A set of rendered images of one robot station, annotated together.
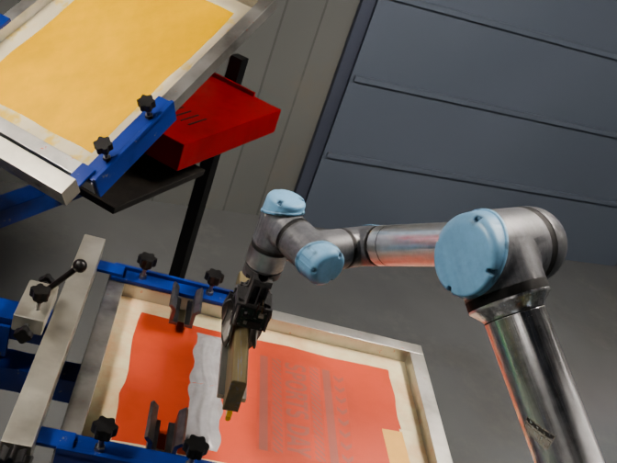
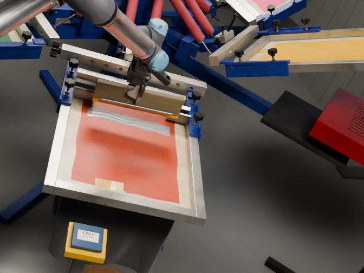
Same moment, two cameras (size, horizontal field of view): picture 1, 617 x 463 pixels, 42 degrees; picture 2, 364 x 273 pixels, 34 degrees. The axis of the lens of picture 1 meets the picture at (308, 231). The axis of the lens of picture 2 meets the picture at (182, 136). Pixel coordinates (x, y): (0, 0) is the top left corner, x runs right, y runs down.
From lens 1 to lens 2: 2.45 m
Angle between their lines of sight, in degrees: 72
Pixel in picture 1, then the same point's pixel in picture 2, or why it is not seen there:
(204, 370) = (140, 122)
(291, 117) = not seen: outside the picture
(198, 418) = (105, 112)
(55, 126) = (262, 58)
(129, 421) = not seen: hidden behind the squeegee
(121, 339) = not seen: hidden behind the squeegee
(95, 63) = (311, 53)
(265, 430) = (105, 134)
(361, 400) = (144, 180)
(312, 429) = (112, 152)
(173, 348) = (152, 115)
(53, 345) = (119, 61)
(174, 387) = (124, 110)
